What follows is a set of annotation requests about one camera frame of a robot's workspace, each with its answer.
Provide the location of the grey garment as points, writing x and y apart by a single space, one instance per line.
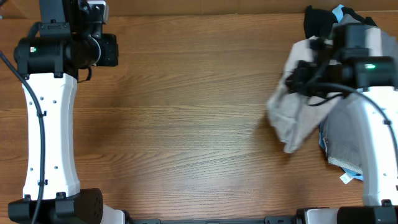
345 132

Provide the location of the beige khaki shorts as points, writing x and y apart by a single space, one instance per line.
292 115

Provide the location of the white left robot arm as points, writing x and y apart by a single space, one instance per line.
68 38

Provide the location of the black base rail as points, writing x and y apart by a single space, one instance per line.
286 219

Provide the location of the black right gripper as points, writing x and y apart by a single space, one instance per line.
295 83

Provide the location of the black garment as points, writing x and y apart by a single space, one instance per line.
319 22

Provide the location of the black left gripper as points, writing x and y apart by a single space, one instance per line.
108 42

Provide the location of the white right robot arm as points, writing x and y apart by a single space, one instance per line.
379 164

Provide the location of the white garment tag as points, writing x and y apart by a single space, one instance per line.
346 178

